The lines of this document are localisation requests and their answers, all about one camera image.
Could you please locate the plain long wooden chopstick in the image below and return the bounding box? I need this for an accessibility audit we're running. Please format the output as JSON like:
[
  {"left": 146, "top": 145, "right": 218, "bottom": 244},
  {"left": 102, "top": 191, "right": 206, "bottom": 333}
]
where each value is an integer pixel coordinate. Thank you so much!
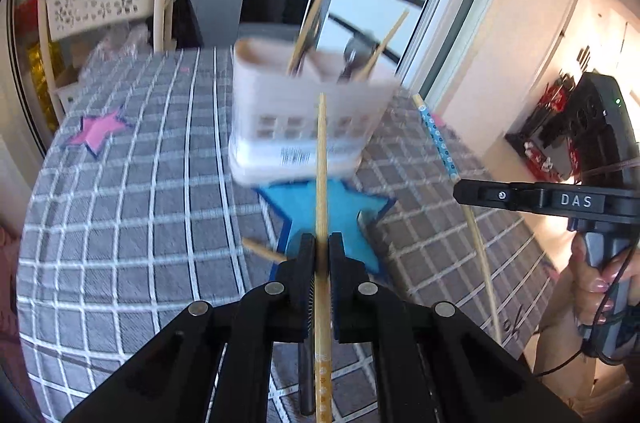
[{"left": 462, "top": 206, "right": 502, "bottom": 345}]

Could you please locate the wooden chopstick with dotted end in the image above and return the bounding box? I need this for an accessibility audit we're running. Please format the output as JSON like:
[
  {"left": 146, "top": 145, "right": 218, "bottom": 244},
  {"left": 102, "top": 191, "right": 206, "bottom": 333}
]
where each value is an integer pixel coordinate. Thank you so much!
[{"left": 314, "top": 94, "right": 332, "bottom": 423}]

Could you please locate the blue dotted wooden chopstick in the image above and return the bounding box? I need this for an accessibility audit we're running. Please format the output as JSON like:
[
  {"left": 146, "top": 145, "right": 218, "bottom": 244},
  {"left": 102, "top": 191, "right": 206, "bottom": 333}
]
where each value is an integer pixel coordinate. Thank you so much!
[{"left": 412, "top": 94, "right": 460, "bottom": 183}]

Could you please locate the black handled metal spoon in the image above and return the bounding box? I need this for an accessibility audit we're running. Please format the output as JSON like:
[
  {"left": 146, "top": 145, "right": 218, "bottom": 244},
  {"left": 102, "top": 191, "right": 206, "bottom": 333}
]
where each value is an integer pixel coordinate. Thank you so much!
[{"left": 297, "top": 337, "right": 316, "bottom": 417}]

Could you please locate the person's right hand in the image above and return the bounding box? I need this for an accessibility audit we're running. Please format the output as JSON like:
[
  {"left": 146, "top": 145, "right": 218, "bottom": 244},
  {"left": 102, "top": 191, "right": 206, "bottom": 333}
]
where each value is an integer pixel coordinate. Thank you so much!
[{"left": 534, "top": 235, "right": 639, "bottom": 405}]

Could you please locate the small wooden stick piece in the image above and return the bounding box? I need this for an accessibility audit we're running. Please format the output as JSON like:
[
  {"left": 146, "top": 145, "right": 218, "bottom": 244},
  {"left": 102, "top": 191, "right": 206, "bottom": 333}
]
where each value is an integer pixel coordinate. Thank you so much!
[{"left": 242, "top": 238, "right": 286, "bottom": 264}]

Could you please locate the grey checked tablecloth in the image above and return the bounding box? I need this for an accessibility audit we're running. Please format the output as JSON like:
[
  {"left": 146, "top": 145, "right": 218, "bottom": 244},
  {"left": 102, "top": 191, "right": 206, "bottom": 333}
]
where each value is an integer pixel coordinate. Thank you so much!
[{"left": 17, "top": 48, "right": 554, "bottom": 422}]

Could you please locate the wooden chopstick in caddy right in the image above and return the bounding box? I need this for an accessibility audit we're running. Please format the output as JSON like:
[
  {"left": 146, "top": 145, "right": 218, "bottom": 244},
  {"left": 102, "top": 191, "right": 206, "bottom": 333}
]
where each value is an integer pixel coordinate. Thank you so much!
[{"left": 352, "top": 9, "right": 409, "bottom": 82}]

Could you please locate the wooden chopstick in caddy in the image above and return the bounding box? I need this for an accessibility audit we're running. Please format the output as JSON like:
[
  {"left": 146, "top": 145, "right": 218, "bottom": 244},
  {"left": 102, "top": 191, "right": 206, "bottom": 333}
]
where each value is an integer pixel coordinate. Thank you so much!
[
  {"left": 352, "top": 9, "right": 409, "bottom": 82},
  {"left": 286, "top": 0, "right": 323, "bottom": 76}
]

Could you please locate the metal spoon in caddy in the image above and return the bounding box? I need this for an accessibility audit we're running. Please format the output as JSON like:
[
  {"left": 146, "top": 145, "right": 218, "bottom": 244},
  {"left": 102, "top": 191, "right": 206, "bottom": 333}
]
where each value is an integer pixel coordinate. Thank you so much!
[{"left": 338, "top": 36, "right": 373, "bottom": 81}]

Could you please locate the white plastic utensil caddy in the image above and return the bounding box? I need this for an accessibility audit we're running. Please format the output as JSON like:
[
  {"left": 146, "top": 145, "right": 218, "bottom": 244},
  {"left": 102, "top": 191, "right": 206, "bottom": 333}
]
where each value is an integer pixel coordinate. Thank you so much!
[{"left": 229, "top": 38, "right": 400, "bottom": 187}]

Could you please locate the cream perforated plastic chair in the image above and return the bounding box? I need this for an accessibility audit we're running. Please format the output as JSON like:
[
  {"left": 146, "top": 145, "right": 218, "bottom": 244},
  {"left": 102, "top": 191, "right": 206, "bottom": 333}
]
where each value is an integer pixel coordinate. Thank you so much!
[{"left": 37, "top": 0, "right": 177, "bottom": 121}]

